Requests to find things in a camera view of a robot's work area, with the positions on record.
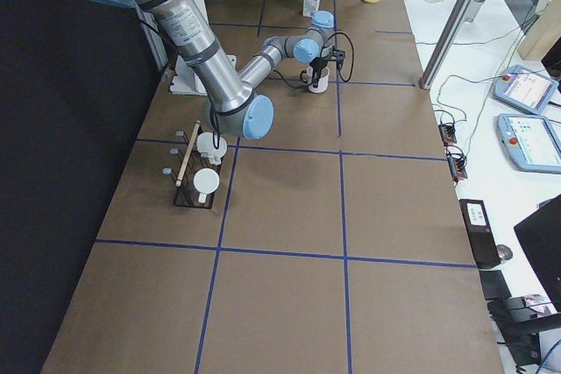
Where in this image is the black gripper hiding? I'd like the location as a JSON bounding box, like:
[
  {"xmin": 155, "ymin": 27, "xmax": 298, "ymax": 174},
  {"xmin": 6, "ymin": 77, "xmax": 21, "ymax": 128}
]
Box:
[{"xmin": 310, "ymin": 57, "xmax": 329, "ymax": 88}]

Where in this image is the white smiley mug black handle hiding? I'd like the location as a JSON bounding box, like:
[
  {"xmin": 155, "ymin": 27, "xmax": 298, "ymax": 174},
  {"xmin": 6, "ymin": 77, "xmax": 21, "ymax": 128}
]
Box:
[{"xmin": 300, "ymin": 67, "xmax": 330, "ymax": 94}]

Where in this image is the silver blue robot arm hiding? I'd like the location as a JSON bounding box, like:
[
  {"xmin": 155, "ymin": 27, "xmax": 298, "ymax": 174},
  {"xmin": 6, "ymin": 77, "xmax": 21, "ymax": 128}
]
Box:
[{"xmin": 90, "ymin": 0, "xmax": 345, "ymax": 139}]

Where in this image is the orange black connector far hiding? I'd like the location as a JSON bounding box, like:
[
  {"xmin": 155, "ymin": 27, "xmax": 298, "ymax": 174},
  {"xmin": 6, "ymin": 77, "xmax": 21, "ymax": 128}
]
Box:
[{"xmin": 438, "ymin": 122, "xmax": 457, "ymax": 145}]

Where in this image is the orange black connector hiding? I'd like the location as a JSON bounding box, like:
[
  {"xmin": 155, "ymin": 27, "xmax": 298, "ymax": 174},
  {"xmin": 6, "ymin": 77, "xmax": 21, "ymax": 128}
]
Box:
[
  {"xmin": 446, "ymin": 151, "xmax": 468, "ymax": 183},
  {"xmin": 438, "ymin": 122, "xmax": 457, "ymax": 145}
]

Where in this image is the white ribbed mug near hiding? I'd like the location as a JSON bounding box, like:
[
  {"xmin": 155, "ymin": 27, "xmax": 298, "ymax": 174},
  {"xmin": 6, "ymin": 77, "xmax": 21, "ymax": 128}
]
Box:
[{"xmin": 193, "ymin": 168, "xmax": 220, "ymax": 204}]

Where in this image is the orange black connector near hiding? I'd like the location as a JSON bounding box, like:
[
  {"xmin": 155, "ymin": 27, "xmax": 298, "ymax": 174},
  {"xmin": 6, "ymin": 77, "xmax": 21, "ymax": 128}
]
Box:
[{"xmin": 446, "ymin": 151, "xmax": 468, "ymax": 183}]

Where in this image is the teach pendant far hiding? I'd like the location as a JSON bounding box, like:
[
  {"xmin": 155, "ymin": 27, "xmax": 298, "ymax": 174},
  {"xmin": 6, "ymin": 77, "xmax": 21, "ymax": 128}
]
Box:
[{"xmin": 493, "ymin": 65, "xmax": 558, "ymax": 115}]

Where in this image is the teach pendant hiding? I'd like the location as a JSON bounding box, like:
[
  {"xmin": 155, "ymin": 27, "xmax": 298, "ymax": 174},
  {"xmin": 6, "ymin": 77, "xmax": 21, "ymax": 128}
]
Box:
[
  {"xmin": 493, "ymin": 65, "xmax": 558, "ymax": 115},
  {"xmin": 496, "ymin": 114, "xmax": 560, "ymax": 174}
]

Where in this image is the black box white label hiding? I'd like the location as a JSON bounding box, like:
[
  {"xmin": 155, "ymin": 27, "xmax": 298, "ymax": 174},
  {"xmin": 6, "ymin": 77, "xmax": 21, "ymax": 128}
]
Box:
[{"xmin": 458, "ymin": 199, "xmax": 501, "ymax": 269}]

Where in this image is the teach pendant near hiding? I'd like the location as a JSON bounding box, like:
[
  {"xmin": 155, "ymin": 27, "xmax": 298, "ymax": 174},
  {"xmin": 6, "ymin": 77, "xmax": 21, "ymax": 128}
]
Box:
[{"xmin": 496, "ymin": 114, "xmax": 560, "ymax": 174}]

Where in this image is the wooden board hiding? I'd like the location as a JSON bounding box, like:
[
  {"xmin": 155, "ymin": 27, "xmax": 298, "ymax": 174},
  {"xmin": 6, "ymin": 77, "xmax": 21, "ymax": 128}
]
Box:
[{"xmin": 518, "ymin": 0, "xmax": 560, "ymax": 61}]

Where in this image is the black monitor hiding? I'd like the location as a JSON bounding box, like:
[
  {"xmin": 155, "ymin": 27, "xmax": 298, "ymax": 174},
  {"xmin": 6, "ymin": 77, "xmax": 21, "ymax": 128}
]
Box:
[{"xmin": 514, "ymin": 196, "xmax": 561, "ymax": 310}]

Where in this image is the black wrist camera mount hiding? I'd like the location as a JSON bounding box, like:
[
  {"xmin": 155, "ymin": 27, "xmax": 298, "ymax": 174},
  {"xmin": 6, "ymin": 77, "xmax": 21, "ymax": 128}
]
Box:
[{"xmin": 323, "ymin": 46, "xmax": 346, "ymax": 66}]

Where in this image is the black wire mug rack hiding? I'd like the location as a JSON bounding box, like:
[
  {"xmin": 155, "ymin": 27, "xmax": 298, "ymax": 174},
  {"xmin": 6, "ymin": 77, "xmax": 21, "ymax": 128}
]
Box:
[{"xmin": 162, "ymin": 121, "xmax": 222, "ymax": 209}]

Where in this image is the aluminium frame post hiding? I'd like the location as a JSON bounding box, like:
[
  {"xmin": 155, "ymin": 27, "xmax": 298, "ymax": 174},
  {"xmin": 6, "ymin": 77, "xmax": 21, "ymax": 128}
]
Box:
[{"xmin": 419, "ymin": 0, "xmax": 473, "ymax": 90}]

